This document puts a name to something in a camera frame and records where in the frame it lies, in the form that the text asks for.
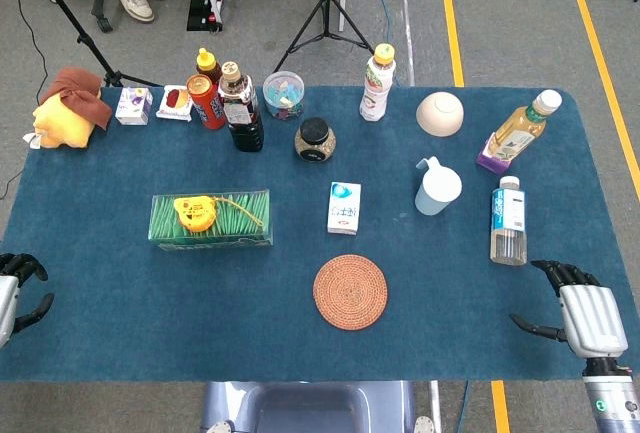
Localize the honey bottle yellow cap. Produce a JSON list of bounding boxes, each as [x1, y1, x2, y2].
[[195, 47, 223, 85]]

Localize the beige upturned bowl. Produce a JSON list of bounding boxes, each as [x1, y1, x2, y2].
[[416, 91, 465, 138]]

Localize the white drink bottle yellow cap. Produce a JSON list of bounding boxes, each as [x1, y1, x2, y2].
[[358, 43, 397, 123]]

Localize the black tripod with clamp knob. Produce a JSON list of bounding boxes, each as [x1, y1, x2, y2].
[[19, 0, 161, 88]]

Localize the black power strip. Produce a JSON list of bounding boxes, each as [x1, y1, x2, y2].
[[186, 0, 224, 33]]

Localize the blue floor cable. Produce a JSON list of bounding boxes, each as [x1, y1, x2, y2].
[[348, 0, 392, 47]]

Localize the dark soy sauce bottle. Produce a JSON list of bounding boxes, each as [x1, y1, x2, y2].
[[217, 61, 265, 153]]

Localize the light blue plastic cup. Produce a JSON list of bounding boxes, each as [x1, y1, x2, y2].
[[414, 156, 464, 217]]

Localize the white table leg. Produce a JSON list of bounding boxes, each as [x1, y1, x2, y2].
[[428, 381, 443, 433]]

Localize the clear tub of coloured clips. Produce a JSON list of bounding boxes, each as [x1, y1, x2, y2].
[[262, 70, 306, 122]]

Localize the yellow plush toy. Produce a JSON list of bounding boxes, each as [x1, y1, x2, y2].
[[22, 92, 101, 150]]

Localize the yellow tape measure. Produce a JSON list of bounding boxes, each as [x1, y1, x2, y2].
[[173, 194, 265, 232]]

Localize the white red snack pack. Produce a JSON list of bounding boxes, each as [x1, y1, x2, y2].
[[155, 84, 194, 122]]

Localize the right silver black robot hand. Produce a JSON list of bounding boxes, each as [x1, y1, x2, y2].
[[509, 259, 630, 360]]

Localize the clear water bottle blue label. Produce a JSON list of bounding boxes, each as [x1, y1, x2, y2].
[[489, 175, 529, 267]]

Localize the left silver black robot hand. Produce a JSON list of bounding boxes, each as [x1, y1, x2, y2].
[[0, 252, 55, 350]]

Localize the clear box green tea bags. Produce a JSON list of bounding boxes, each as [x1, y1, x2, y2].
[[148, 189, 275, 253]]

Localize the round woven rattan coaster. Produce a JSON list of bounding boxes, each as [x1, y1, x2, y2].
[[312, 253, 390, 332]]

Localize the thin black floor cable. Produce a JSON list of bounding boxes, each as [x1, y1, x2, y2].
[[0, 0, 51, 200]]

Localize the yellow tea bottle white cap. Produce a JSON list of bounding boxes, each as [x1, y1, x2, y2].
[[487, 89, 564, 164]]

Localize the blue table mat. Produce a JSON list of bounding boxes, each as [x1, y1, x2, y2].
[[0, 85, 640, 383]]

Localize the white blue small carton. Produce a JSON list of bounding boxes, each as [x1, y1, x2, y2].
[[326, 181, 362, 237]]

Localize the red drink can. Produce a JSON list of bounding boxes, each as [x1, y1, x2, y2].
[[185, 74, 227, 131]]

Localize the white purple small box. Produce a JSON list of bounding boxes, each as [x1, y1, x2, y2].
[[114, 86, 154, 127]]

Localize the blue-grey robot torso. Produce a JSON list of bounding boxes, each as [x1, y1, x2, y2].
[[200, 381, 436, 433]]

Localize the brown cloth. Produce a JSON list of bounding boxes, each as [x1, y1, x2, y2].
[[40, 66, 113, 131]]

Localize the glass jar black lid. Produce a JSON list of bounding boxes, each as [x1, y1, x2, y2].
[[293, 117, 337, 164]]

